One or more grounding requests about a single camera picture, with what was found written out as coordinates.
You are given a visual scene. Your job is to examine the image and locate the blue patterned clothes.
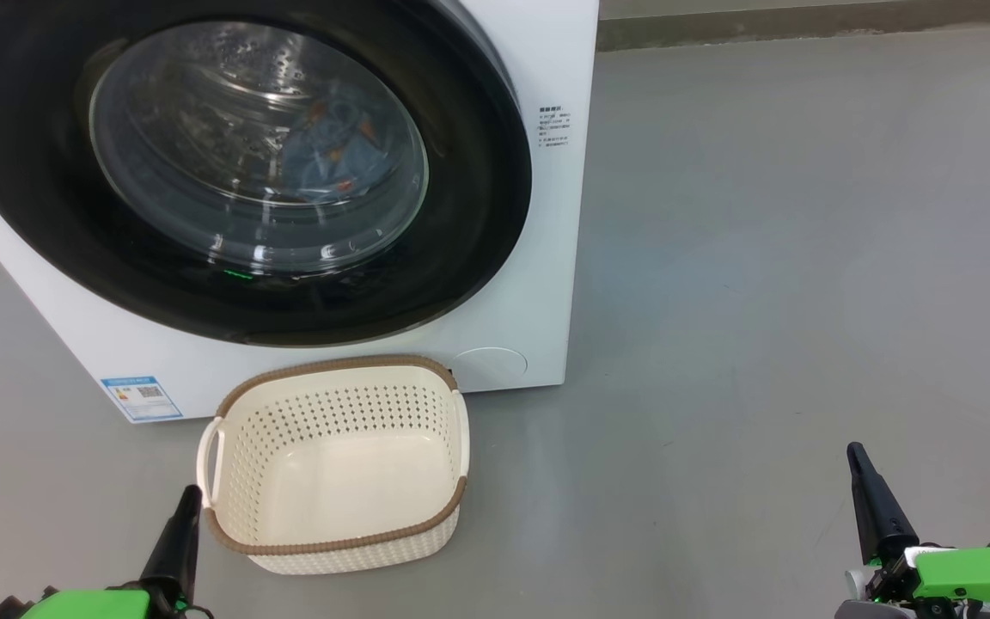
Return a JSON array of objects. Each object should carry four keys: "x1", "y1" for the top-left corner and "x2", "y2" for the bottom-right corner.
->
[{"x1": 276, "y1": 82, "x2": 402, "y2": 208}]

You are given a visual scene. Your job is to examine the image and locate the round white filter cover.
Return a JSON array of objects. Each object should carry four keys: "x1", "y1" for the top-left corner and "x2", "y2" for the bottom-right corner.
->
[{"x1": 449, "y1": 346, "x2": 529, "y2": 393}]

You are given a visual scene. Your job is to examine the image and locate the blue energy label sticker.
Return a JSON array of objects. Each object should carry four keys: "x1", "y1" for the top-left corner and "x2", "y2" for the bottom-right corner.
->
[{"x1": 100, "y1": 375, "x2": 185, "y2": 425}]

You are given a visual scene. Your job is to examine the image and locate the green-plated left gripper body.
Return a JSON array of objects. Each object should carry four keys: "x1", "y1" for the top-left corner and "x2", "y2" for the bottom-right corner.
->
[{"x1": 0, "y1": 583, "x2": 212, "y2": 619}]

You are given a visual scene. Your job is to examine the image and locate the white washing machine body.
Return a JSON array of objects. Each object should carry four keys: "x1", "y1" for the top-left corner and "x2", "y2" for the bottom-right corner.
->
[{"x1": 0, "y1": 0, "x2": 602, "y2": 425}]

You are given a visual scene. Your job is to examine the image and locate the dark round washing machine door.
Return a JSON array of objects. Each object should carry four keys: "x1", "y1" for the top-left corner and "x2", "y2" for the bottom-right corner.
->
[{"x1": 0, "y1": 0, "x2": 534, "y2": 349}]

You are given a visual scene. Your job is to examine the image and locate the cream perforated laundry basket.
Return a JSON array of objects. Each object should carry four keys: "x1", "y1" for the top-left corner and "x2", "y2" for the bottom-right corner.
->
[{"x1": 196, "y1": 354, "x2": 471, "y2": 577}]

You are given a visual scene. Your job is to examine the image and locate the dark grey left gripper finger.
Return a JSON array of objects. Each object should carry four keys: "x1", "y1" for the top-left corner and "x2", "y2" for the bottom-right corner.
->
[{"x1": 140, "y1": 484, "x2": 204, "y2": 603}]

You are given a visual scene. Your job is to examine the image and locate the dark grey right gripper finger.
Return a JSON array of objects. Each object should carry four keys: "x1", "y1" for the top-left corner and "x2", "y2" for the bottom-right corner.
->
[{"x1": 846, "y1": 443, "x2": 920, "y2": 566}]

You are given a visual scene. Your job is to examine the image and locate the green-plated right gripper body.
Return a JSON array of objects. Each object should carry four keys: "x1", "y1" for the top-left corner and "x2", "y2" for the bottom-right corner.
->
[{"x1": 846, "y1": 537, "x2": 990, "y2": 619}]

